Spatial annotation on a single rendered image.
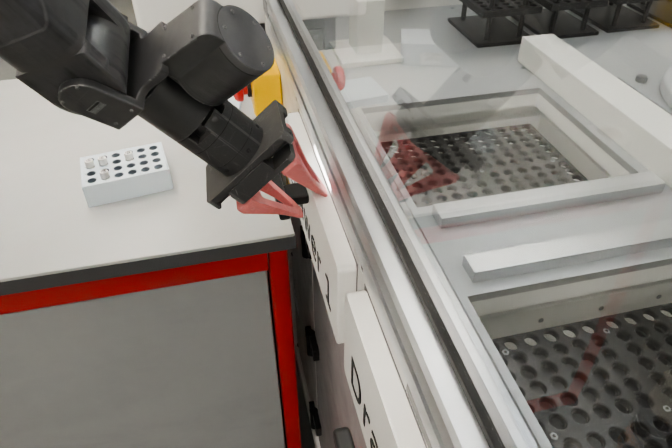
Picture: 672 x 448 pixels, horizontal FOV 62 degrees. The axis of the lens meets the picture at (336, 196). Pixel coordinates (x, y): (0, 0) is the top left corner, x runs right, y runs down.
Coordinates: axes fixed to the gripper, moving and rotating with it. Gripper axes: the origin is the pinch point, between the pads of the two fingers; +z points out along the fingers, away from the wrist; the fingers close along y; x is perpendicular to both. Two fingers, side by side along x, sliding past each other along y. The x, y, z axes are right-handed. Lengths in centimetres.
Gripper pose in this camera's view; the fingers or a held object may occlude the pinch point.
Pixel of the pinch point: (308, 199)
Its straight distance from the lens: 57.5
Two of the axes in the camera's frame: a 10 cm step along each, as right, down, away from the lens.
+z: 6.5, 5.1, 5.6
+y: 7.3, -6.2, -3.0
